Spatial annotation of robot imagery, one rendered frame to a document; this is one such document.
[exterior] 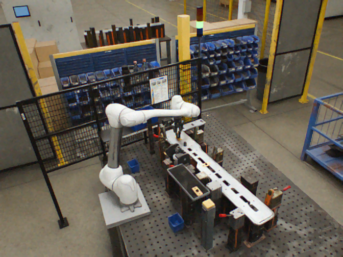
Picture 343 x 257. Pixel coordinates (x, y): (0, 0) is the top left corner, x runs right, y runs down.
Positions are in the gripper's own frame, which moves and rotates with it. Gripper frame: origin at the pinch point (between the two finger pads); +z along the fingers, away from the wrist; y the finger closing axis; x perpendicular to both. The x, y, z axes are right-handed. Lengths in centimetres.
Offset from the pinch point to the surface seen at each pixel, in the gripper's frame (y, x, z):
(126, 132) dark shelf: -39, 36, 3
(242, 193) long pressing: 2, -89, 5
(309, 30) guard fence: 315, 105, -30
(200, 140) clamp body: 20.3, -8.4, 10.4
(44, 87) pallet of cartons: -87, 284, 32
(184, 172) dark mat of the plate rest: -30, -60, -11
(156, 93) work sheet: 7, 54, -21
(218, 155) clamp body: 15.9, -43.3, 4.6
